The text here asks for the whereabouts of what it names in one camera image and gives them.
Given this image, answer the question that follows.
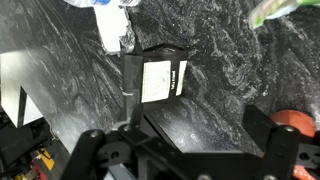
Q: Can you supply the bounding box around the white furniture panel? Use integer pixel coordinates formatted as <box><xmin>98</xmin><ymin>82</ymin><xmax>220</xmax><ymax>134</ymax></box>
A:
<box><xmin>0</xmin><ymin>52</ymin><xmax>45</xmax><ymax>128</ymax></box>

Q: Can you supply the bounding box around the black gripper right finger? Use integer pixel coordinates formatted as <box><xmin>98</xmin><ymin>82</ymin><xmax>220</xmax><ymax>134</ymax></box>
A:
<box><xmin>242</xmin><ymin>104</ymin><xmax>320</xmax><ymax>180</ymax></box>

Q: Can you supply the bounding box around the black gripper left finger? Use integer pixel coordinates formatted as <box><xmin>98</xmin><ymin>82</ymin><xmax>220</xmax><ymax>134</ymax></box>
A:
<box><xmin>59</xmin><ymin>103</ymin><xmax>151</xmax><ymax>180</ymax></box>

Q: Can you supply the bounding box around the orange drink can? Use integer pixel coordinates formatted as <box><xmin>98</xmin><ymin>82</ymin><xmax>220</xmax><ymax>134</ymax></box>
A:
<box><xmin>269</xmin><ymin>109</ymin><xmax>318</xmax><ymax>180</ymax></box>

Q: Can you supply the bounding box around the green snack bag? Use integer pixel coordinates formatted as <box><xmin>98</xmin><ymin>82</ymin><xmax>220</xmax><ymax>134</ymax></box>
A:
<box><xmin>249</xmin><ymin>0</ymin><xmax>320</xmax><ymax>30</ymax></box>

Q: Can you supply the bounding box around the white crinkled package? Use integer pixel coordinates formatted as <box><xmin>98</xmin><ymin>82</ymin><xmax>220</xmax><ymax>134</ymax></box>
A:
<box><xmin>63</xmin><ymin>0</ymin><xmax>141</xmax><ymax>56</ymax></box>

